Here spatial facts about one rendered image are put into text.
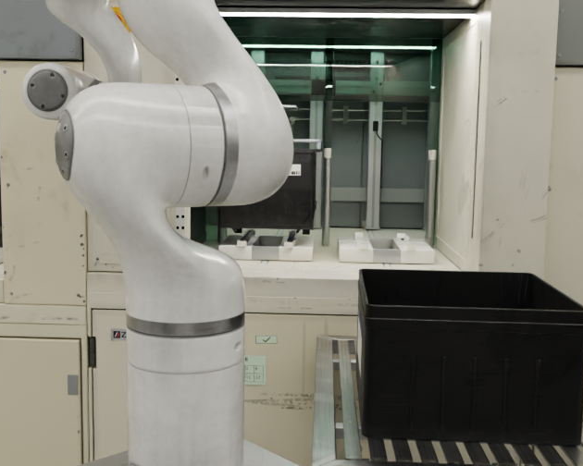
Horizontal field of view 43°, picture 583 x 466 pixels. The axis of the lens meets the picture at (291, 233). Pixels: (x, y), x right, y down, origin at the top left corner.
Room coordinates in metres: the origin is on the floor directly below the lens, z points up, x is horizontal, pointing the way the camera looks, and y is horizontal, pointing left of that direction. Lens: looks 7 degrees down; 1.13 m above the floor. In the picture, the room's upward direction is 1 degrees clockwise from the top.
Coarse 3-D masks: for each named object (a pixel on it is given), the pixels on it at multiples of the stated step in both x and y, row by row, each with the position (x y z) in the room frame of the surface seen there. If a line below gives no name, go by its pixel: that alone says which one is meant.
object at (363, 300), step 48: (384, 288) 1.16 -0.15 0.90; (432, 288) 1.16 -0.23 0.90; (480, 288) 1.15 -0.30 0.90; (528, 288) 1.15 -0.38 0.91; (384, 336) 0.89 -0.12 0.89; (432, 336) 0.89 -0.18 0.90; (480, 336) 0.88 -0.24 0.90; (528, 336) 0.88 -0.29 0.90; (576, 336) 0.88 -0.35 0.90; (384, 384) 0.89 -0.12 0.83; (432, 384) 0.89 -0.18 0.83; (480, 384) 0.88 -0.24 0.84; (528, 384) 0.88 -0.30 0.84; (576, 384) 0.88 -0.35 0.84; (384, 432) 0.89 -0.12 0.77; (432, 432) 0.89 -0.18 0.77; (480, 432) 0.88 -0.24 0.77; (528, 432) 0.88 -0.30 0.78; (576, 432) 0.88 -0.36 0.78
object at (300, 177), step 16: (320, 144) 1.72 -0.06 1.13; (304, 160) 1.62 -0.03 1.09; (288, 176) 1.63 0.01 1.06; (304, 176) 1.62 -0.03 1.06; (288, 192) 1.63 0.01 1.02; (304, 192) 1.62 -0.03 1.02; (224, 208) 1.63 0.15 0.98; (240, 208) 1.63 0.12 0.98; (256, 208) 1.63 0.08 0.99; (272, 208) 1.63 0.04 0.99; (288, 208) 1.62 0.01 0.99; (304, 208) 1.62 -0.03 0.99; (224, 224) 1.63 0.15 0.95; (240, 224) 1.63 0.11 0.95; (256, 224) 1.63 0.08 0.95; (272, 224) 1.63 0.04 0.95; (288, 224) 1.62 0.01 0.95; (304, 224) 1.62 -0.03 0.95; (288, 240) 1.63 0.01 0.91
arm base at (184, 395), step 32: (128, 352) 0.71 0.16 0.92; (160, 352) 0.68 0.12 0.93; (192, 352) 0.68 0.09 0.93; (224, 352) 0.70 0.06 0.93; (128, 384) 0.71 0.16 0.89; (160, 384) 0.68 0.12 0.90; (192, 384) 0.68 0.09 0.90; (224, 384) 0.70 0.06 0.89; (128, 416) 0.71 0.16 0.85; (160, 416) 0.68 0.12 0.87; (192, 416) 0.68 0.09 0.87; (224, 416) 0.70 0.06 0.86; (128, 448) 0.72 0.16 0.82; (160, 448) 0.68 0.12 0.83; (192, 448) 0.68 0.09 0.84; (224, 448) 0.70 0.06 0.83
